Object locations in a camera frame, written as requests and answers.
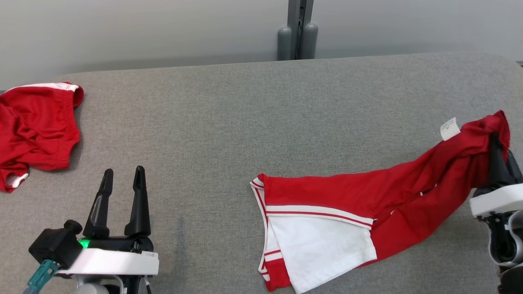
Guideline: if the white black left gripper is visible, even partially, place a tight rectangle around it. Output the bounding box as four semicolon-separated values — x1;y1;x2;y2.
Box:
56;165;160;276

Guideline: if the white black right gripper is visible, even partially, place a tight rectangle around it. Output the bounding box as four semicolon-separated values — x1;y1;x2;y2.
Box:
469;132;523;219

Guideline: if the red shorts white stripe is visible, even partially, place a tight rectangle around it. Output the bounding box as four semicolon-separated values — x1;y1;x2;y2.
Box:
0;82;85;193

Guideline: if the red white basketball jersey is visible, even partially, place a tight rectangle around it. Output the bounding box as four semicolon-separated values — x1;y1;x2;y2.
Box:
250;110;512;294

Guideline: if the grey cylinder post foot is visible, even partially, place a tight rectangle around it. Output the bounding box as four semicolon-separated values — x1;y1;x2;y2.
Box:
302;23;319;60
277;27;293;61

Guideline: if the grey metal partition post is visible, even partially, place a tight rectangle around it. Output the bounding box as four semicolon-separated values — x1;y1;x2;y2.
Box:
287;0;314;60

